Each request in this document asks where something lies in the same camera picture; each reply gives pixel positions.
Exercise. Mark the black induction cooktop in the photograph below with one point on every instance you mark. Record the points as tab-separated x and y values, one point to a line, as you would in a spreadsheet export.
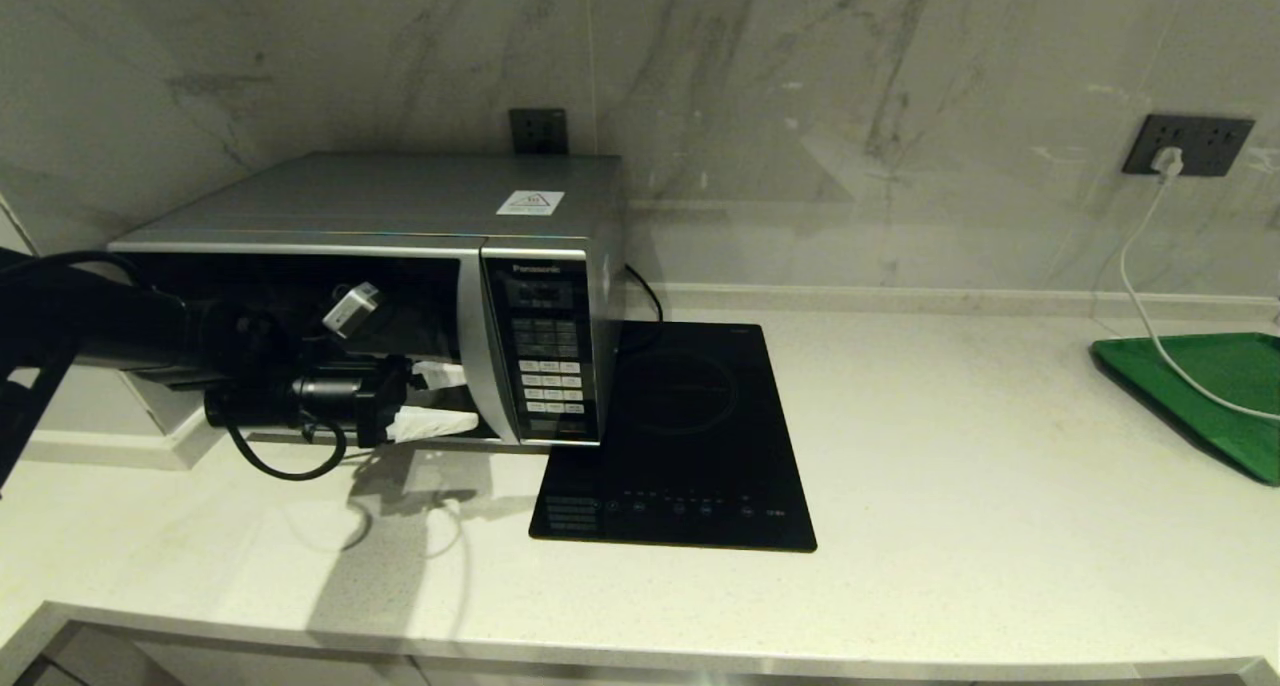
700	396

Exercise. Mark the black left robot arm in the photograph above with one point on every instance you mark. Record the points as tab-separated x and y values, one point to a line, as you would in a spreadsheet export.
100	326

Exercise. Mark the green plastic tray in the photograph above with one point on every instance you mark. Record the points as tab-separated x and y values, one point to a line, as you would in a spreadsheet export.
1240	366

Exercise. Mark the dark glass microwave door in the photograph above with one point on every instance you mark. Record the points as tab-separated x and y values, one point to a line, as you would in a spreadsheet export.
250	276

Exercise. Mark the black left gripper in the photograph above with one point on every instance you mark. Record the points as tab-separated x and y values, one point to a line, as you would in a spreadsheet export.
340	396

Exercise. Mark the small black wall socket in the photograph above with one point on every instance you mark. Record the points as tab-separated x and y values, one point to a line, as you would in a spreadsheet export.
538	130

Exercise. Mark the silver Panasonic microwave oven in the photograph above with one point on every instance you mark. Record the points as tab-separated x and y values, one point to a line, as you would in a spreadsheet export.
400	191

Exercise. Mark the white power plug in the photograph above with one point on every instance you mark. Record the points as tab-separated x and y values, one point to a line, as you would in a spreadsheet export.
1166	162

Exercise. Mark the wide black wall socket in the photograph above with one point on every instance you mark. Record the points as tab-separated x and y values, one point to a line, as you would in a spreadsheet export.
1213	144

